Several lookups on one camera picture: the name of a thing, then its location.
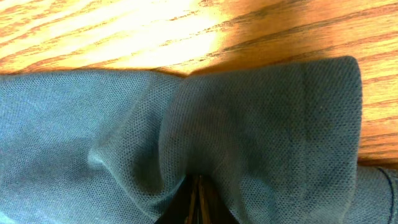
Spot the blue polo shirt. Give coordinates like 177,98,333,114
1,57,397,223

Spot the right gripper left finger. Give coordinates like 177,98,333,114
155,175,198,224

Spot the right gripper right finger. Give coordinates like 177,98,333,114
198,175,239,224

